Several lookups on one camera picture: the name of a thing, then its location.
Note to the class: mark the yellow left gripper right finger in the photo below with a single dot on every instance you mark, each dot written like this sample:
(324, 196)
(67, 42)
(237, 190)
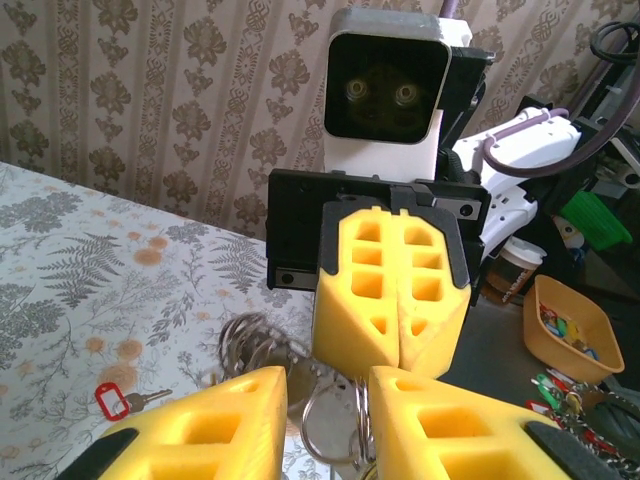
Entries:
(475, 440)

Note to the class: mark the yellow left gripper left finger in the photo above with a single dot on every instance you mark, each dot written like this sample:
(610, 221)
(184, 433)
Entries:
(200, 435)

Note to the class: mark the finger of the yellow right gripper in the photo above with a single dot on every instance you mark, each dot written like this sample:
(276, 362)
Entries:
(340, 320)
(445, 320)

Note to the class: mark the silver metal keyring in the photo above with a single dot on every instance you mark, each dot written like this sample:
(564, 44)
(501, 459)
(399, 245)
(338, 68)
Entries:
(361, 415)

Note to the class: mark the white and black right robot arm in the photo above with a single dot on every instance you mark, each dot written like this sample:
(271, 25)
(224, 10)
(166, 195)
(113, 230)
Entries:
(525, 145)

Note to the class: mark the silver key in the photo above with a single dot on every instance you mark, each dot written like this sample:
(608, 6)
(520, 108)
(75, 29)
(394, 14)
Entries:
(147, 396)

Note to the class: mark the red key tag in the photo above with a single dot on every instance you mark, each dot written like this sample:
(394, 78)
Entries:
(546, 397)
(111, 387)

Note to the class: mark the brown paper coffee cup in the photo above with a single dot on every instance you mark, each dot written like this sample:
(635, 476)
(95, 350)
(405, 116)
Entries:
(515, 272)

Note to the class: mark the green key tag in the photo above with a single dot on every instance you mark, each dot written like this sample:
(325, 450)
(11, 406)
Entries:
(541, 380)

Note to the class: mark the yellow plastic tub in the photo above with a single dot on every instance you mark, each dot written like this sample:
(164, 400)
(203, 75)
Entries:
(545, 345)

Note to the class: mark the blue key tag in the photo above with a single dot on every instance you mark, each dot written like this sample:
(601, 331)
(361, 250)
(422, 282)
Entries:
(552, 328)

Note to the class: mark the green plastic object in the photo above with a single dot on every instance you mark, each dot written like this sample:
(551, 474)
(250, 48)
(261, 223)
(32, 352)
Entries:
(595, 220)

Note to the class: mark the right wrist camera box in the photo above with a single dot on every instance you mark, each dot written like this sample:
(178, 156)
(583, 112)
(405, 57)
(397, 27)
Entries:
(385, 85)

